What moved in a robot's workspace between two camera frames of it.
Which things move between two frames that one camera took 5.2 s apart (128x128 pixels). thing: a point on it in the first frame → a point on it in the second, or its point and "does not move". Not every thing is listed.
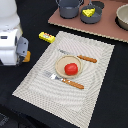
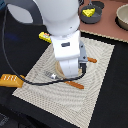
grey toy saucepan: [95, 16] does not move
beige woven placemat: [75, 105] does not move
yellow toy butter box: [46, 37] does not move
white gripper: [12, 46] → [71, 53]
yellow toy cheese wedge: [88, 12] does not move
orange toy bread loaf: [27, 59] → [11, 80]
